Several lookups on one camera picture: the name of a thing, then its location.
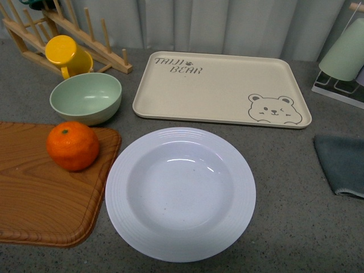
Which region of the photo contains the white round plate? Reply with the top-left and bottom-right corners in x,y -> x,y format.
105,127 -> 256,262

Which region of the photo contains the orange fruit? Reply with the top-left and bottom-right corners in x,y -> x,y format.
46,121 -> 100,171

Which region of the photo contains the beige bear tray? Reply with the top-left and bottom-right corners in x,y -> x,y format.
133,51 -> 312,129

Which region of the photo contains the green bowl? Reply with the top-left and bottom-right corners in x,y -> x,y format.
49,73 -> 122,126

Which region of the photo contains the yellow mug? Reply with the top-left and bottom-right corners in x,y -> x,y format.
45,35 -> 93,80

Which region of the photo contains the wooden serving tray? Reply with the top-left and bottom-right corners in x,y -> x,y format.
1,122 -> 122,247

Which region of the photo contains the grey folded cloth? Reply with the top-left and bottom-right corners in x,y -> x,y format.
313,135 -> 363,198

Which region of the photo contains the green cup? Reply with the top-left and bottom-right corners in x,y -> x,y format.
318,18 -> 363,81

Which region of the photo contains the wooden dish rack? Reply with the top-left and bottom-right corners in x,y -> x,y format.
1,1 -> 133,76

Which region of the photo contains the purple cup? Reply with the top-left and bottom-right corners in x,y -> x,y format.
355,67 -> 364,86

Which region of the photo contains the dark green mug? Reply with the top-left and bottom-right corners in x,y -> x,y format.
19,0 -> 56,11

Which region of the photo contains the white wire cup rack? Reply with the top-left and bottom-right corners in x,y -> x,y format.
312,1 -> 363,109

